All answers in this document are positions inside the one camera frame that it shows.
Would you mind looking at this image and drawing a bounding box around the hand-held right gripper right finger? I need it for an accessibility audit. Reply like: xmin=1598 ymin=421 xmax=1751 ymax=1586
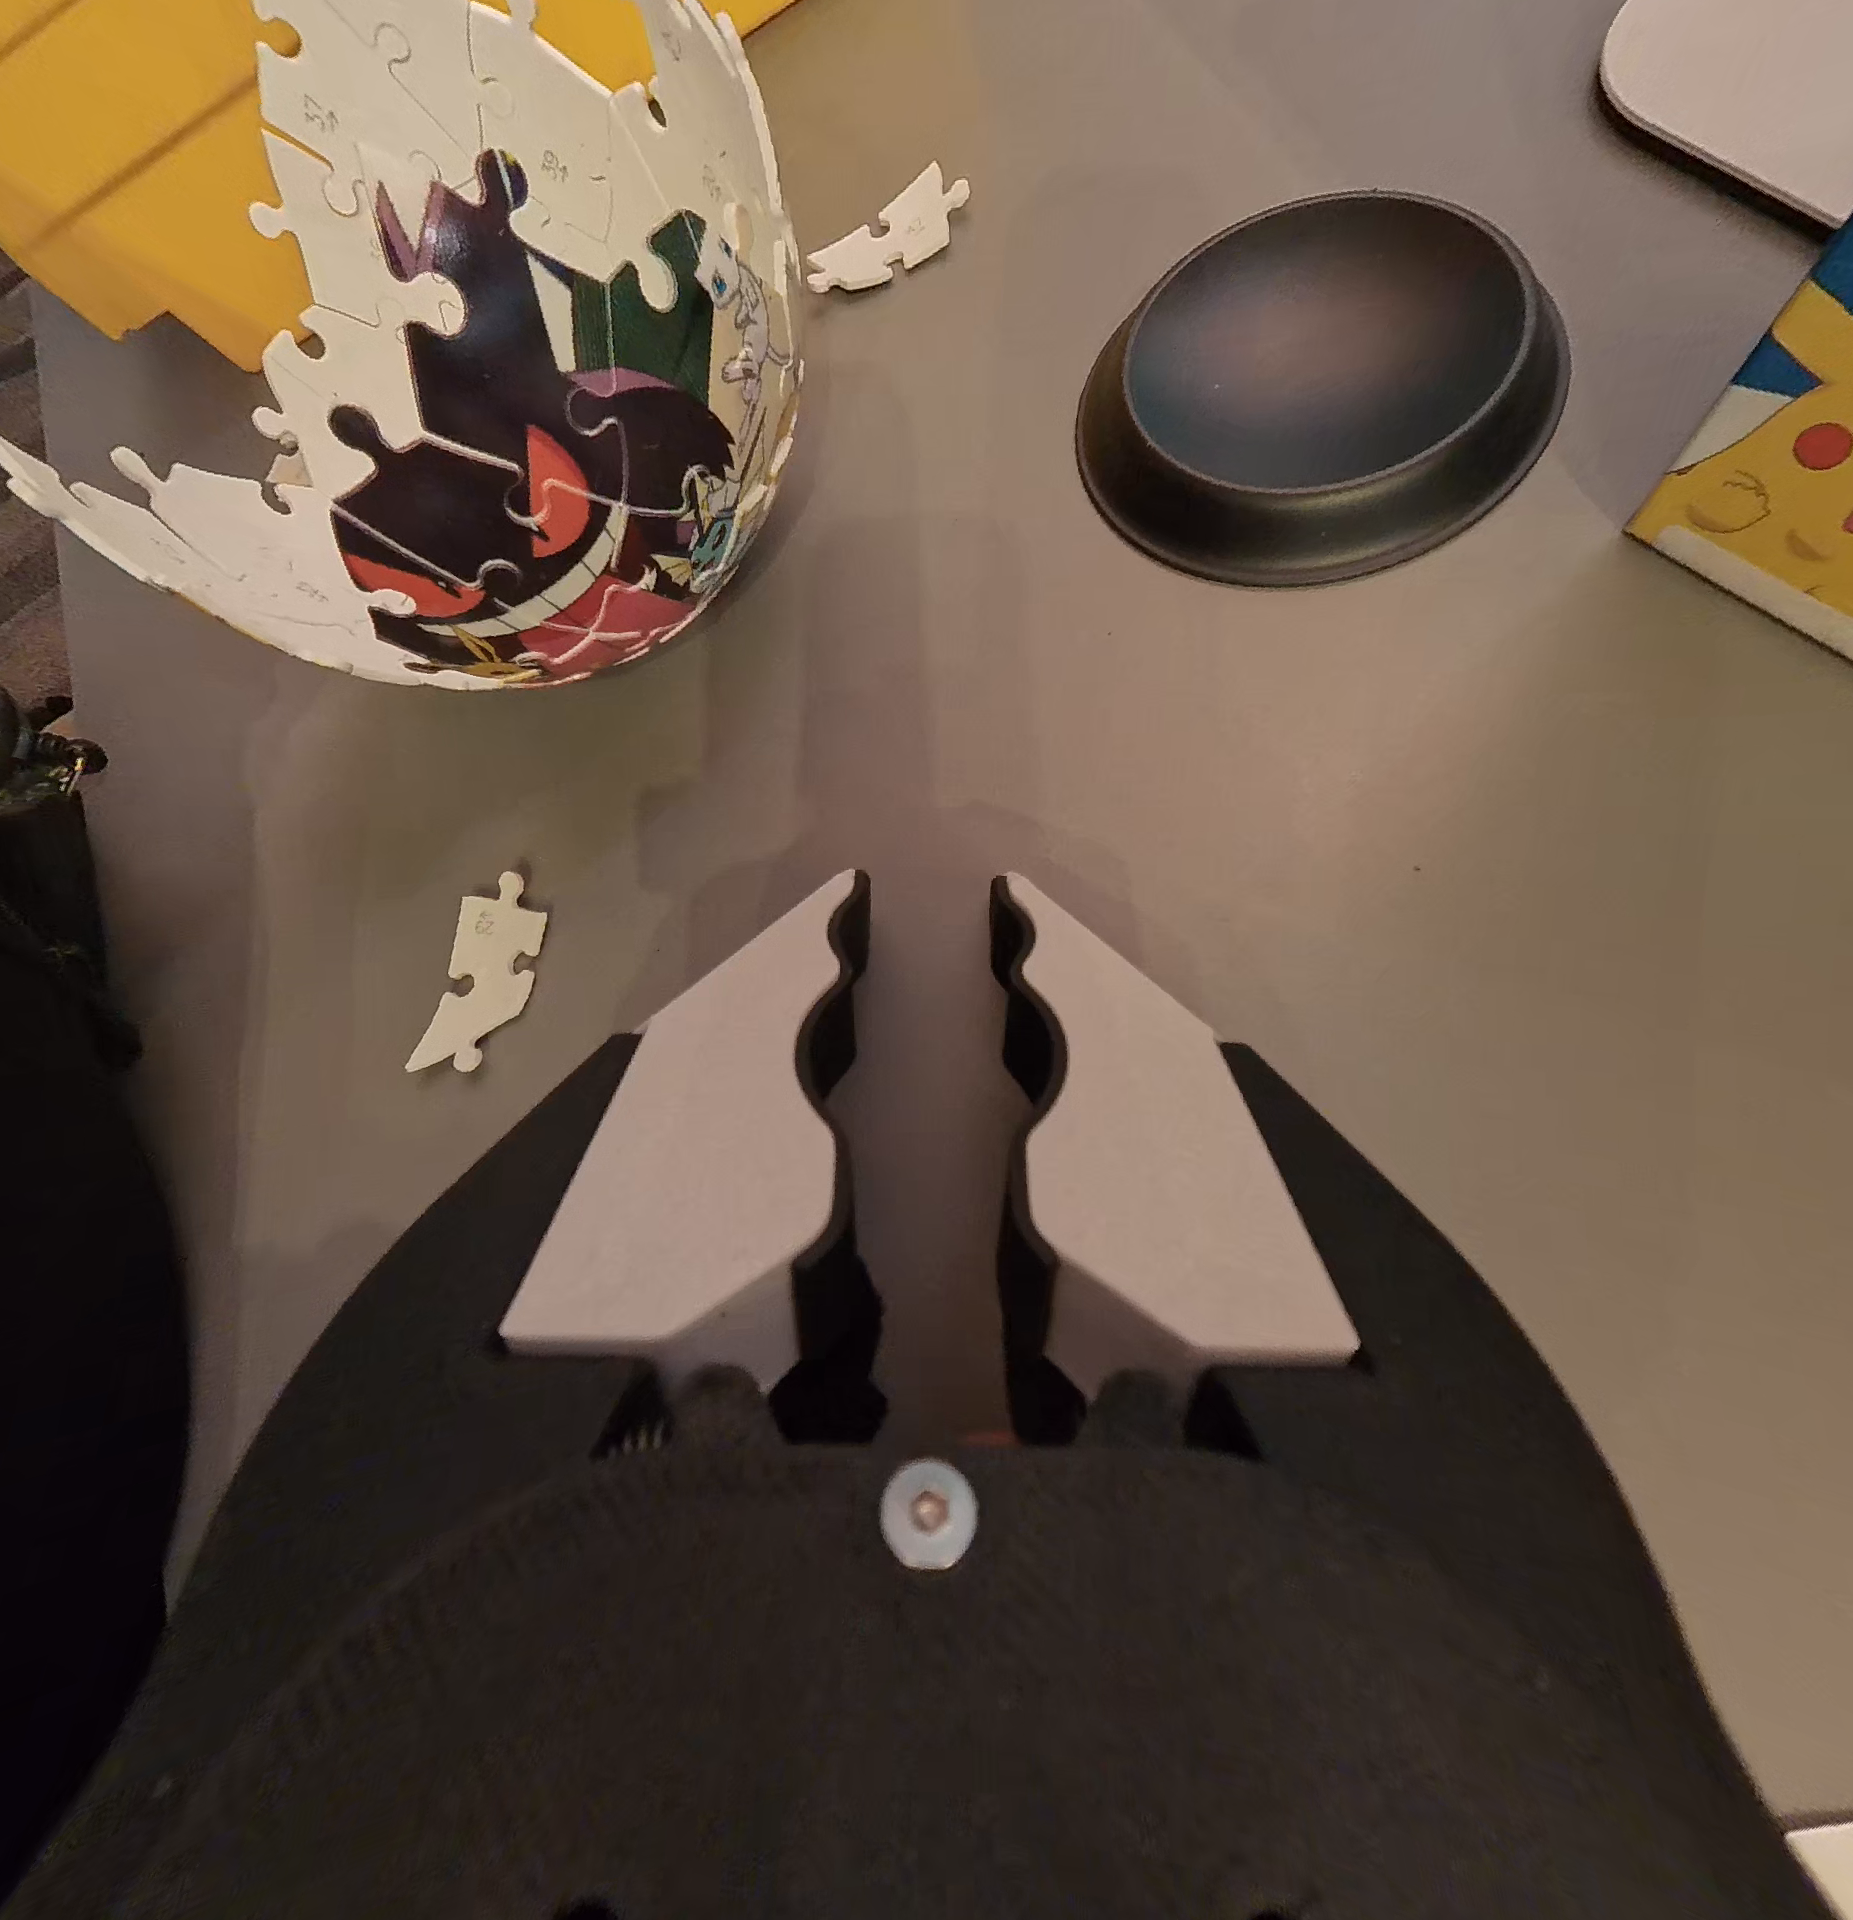
xmin=988 ymin=874 xmax=1366 ymax=1441

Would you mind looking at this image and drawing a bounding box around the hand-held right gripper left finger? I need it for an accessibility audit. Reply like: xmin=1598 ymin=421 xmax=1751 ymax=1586
xmin=495 ymin=868 xmax=888 ymax=1445

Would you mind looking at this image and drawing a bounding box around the white double puzzle piece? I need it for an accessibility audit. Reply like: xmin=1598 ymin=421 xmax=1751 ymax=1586
xmin=804 ymin=159 xmax=972 ymax=295
xmin=404 ymin=874 xmax=551 ymax=1078

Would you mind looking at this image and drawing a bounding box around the partly built puzzle ball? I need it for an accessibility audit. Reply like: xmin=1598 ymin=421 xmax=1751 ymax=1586
xmin=0 ymin=0 xmax=811 ymax=688

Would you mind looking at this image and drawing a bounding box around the black round ball stand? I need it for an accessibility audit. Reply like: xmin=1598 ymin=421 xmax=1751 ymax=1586
xmin=1075 ymin=186 xmax=1572 ymax=586

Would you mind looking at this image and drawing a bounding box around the blue puzzle box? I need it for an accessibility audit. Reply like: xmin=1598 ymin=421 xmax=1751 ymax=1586
xmin=1622 ymin=222 xmax=1853 ymax=679

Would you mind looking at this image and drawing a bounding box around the person's black clothing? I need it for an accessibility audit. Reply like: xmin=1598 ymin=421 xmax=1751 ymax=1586
xmin=0 ymin=780 xmax=196 ymax=1920

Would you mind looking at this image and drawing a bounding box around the round badge reel with clip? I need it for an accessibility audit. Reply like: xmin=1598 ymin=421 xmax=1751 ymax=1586
xmin=0 ymin=658 xmax=112 ymax=820

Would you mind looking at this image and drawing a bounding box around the large yellow plastic bin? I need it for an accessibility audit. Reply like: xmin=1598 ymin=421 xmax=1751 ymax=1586
xmin=0 ymin=0 xmax=811 ymax=372

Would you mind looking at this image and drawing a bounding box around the white flat stand base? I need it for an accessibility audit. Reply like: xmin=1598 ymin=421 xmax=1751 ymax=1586
xmin=1594 ymin=0 xmax=1853 ymax=230

